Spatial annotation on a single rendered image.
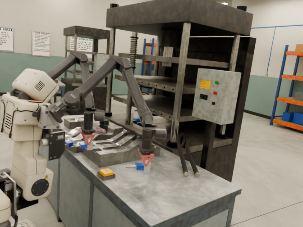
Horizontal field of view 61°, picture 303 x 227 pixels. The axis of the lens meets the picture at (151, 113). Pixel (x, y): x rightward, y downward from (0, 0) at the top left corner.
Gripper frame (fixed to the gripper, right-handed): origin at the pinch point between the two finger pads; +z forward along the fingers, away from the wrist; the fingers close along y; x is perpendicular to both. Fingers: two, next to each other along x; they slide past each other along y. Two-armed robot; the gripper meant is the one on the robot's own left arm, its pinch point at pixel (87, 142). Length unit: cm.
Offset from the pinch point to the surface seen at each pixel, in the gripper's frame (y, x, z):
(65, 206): 43, 1, 70
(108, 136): 32.8, -28.9, 8.6
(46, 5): 718, -110, -185
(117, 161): -6.7, -18.7, 13.2
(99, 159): -7.1, -5.7, 9.5
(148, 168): -42.7, -19.5, 3.2
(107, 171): -21.3, -5.1, 11.6
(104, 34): 434, -185, -101
